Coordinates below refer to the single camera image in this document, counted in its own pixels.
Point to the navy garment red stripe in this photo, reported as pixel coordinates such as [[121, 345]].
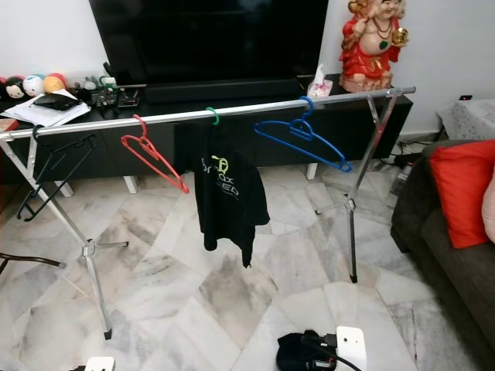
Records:
[[298, 352]]

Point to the red plastic hanger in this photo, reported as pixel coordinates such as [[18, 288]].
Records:
[[182, 186]]

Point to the blue plastic hanger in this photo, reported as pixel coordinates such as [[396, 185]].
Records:
[[346, 165]]

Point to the green plastic hanger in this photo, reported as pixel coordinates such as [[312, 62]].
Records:
[[217, 116]]

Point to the dark brown sofa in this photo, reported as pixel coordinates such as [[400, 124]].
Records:
[[456, 286]]

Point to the black t-shirt green logo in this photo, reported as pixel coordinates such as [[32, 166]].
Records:
[[228, 197]]

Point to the power strip with green light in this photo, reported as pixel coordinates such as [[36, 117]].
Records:
[[402, 162]]

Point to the red cushion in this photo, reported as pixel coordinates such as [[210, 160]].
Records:
[[460, 193]]

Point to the pink cat face cushion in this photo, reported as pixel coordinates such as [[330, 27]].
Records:
[[489, 205]]

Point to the black television console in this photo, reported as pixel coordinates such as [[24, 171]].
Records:
[[394, 124]]

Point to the white tissue box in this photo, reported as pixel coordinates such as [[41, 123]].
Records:
[[319, 86]]

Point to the grey folded cloth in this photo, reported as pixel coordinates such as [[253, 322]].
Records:
[[468, 117]]

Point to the silver clothes rack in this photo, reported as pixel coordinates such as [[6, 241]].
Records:
[[186, 116]]

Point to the black soundbar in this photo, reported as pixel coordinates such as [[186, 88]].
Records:
[[220, 90]]

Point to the white paper sheets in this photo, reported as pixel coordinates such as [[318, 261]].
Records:
[[39, 116]]

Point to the red laughing buddha figurine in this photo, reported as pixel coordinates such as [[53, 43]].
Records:
[[371, 50]]

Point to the black round plush toy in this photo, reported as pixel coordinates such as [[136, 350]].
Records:
[[13, 88]]

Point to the white round plush toy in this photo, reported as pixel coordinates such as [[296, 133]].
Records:
[[33, 85]]

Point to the black flat device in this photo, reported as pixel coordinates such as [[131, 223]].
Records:
[[58, 101]]

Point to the orange round plush toy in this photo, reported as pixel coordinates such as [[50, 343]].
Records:
[[56, 83]]

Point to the black flat television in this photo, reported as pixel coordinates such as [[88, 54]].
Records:
[[201, 39]]

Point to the green circuit board electronics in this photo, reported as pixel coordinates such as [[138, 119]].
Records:
[[108, 94]]

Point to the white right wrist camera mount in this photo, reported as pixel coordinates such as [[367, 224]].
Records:
[[352, 348]]

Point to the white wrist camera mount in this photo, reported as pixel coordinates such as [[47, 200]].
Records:
[[100, 364], [352, 348]]

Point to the dark brown metal chair frame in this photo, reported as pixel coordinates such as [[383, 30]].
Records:
[[39, 261]]

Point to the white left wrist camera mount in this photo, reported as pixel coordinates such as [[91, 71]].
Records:
[[100, 364]]

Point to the black wall socket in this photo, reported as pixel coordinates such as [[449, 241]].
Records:
[[465, 97]]

